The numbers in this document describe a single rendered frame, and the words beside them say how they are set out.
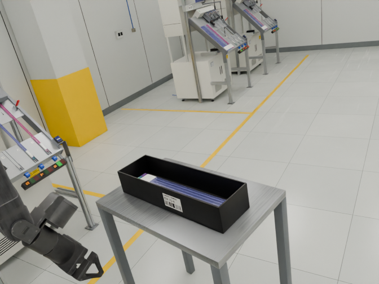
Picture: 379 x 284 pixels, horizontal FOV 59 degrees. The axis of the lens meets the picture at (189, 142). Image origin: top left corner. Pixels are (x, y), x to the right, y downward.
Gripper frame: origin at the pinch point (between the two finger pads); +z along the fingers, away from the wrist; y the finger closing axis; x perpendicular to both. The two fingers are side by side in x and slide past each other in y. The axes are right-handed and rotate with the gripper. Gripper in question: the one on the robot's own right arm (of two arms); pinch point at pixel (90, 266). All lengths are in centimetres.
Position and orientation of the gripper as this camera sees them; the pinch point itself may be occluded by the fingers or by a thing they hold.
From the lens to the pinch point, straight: 94.8
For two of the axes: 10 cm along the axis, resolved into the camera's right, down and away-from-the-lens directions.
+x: -4.9, 7.8, -3.8
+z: 4.6, 6.1, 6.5
